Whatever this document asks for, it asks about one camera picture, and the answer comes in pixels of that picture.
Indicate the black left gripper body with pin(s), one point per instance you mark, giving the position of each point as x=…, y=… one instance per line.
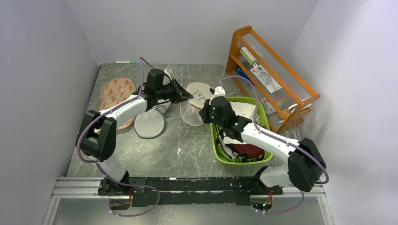
x=164, y=92

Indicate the green plastic basket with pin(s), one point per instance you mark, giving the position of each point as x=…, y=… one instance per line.
x=263, y=123

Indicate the blue item on shelf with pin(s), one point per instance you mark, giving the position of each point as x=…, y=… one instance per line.
x=241, y=73

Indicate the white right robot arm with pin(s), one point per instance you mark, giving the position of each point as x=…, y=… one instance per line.
x=304, y=164

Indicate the floral pink bra pad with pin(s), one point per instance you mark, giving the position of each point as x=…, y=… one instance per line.
x=116, y=91

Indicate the green white box on shelf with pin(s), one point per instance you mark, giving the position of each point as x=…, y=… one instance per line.
x=248, y=56

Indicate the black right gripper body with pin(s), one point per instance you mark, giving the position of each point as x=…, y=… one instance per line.
x=209, y=116

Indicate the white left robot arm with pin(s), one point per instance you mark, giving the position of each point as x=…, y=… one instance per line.
x=96, y=141

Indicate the colourful packet on lower shelf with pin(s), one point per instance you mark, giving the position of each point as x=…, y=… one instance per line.
x=269, y=109

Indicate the green and white marker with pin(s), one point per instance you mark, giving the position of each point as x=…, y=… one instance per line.
x=125, y=62

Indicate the red garment in basket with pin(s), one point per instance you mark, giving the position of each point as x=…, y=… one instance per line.
x=249, y=151

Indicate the white packaged item on shelf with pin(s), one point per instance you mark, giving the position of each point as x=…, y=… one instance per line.
x=265, y=78

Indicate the black white garment in basket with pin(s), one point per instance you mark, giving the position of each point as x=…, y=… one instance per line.
x=227, y=151

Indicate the beige-trim mesh laundry bag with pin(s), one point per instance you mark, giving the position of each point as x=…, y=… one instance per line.
x=189, y=110

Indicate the white cloth in basket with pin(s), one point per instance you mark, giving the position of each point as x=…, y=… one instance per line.
x=241, y=109

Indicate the orange wooden shelf rack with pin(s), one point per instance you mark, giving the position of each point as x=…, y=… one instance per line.
x=292, y=102

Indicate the black mounting rail base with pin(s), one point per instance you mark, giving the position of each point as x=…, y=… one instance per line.
x=171, y=191

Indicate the blue-trim mesh laundry bag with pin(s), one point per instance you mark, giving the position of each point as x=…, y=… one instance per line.
x=152, y=123

